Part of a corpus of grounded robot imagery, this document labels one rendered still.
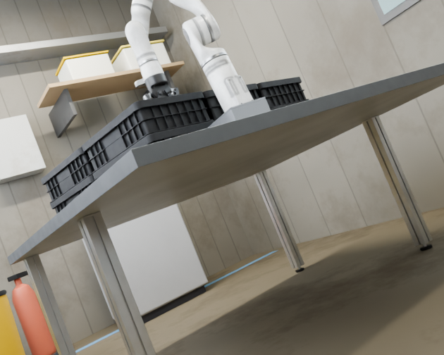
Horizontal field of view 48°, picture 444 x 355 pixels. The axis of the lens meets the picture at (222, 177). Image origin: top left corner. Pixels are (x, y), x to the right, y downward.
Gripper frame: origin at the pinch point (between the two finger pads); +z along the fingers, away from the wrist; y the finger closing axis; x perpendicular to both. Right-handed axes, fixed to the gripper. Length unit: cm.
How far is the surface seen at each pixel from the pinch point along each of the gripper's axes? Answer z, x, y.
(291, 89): 2, 0, 62
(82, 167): 3.4, 31.2, -23.5
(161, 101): -2.4, -10.9, -8.1
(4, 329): 54, 158, -46
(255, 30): -88, 142, 206
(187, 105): 0.2, -8.3, 2.5
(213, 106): 2.7, -7.5, 13.6
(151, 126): 4.8, -10.7, -15.0
